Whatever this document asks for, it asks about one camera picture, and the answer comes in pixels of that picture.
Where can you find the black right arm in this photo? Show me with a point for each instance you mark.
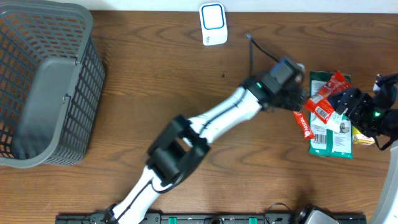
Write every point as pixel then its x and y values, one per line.
pixel 386 209

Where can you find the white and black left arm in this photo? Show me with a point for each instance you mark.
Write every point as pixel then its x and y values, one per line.
pixel 183 144

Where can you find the green white 3M packet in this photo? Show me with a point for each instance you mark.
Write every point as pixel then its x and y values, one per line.
pixel 327 142

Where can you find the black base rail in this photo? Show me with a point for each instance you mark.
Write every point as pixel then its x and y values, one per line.
pixel 156 218

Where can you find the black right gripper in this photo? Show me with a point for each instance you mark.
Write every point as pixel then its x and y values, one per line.
pixel 351 94

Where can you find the white teal wipes packet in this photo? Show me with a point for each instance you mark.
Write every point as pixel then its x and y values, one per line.
pixel 332 124

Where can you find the grey plastic mesh basket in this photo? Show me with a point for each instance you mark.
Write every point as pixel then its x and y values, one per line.
pixel 52 79

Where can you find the thin red stick packet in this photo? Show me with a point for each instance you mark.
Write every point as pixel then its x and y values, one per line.
pixel 303 123

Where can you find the red snack packet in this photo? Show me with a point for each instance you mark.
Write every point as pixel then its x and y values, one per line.
pixel 318 103

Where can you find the green snack box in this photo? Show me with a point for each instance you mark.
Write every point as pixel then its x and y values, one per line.
pixel 359 138

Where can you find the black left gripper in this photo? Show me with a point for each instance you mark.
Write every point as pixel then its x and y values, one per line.
pixel 296 99

